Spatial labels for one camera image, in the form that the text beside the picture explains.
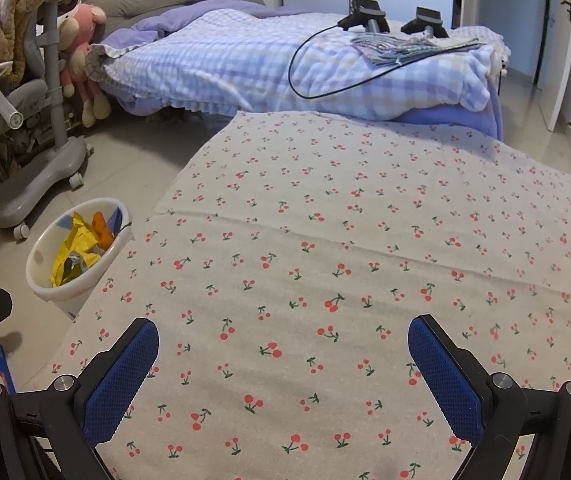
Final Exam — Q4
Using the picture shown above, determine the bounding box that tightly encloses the orange scrap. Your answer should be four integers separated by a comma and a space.
90, 211, 117, 250

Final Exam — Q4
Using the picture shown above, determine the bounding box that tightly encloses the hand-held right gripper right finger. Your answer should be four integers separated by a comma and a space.
407, 314, 571, 480

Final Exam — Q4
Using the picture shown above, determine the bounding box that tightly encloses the cherry print tablecloth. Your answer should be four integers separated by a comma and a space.
40, 109, 571, 480

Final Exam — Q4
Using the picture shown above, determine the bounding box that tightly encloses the blue flat board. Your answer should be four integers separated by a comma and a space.
0, 337, 18, 396

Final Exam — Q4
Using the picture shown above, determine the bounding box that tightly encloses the grey wheeled chair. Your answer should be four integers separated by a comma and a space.
0, 0, 96, 241

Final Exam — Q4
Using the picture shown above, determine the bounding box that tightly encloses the white blue patterned waste bin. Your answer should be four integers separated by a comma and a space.
25, 197, 133, 321

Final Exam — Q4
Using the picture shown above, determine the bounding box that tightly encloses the yellow packet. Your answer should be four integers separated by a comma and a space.
51, 211, 103, 288

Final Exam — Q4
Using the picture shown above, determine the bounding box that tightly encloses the black cable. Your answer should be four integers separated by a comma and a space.
288, 22, 486, 100

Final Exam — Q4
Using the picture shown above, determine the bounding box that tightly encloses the checked ruffled pillow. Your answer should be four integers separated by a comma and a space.
88, 42, 142, 83

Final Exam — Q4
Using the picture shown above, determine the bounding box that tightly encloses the striped cloth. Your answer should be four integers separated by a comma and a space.
350, 32, 483, 67

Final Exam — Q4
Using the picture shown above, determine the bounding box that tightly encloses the blue plaid duvet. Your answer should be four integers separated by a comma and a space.
88, 10, 511, 121

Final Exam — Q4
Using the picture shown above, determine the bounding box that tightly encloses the black clamp device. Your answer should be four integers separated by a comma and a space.
400, 6, 450, 39
338, 0, 391, 33

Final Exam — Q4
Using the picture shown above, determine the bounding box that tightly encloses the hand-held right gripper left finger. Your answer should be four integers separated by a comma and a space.
0, 316, 161, 480

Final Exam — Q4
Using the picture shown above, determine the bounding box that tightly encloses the brown fleece blanket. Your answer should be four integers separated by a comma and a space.
0, 0, 83, 131

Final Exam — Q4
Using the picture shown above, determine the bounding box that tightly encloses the lavender blanket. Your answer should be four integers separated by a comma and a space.
102, 0, 505, 142

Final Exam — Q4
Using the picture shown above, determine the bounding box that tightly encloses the pink plush doll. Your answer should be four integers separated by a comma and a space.
58, 4, 112, 128

